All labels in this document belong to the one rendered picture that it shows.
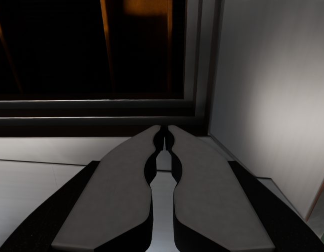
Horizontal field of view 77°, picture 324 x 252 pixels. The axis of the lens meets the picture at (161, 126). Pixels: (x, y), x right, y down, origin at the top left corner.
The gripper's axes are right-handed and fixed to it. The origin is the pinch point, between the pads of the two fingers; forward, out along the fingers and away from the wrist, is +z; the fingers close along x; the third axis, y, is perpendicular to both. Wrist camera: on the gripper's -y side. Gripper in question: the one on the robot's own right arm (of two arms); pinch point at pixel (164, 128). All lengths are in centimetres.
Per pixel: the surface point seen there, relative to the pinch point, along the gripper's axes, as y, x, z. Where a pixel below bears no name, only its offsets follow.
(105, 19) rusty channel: -6.0, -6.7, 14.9
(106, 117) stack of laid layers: 0.4, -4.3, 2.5
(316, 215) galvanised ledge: 32.5, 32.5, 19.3
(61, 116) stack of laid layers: 0.4, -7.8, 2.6
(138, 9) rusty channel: -7.0, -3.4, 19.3
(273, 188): 5.6, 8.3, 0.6
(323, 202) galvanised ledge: 28.6, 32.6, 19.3
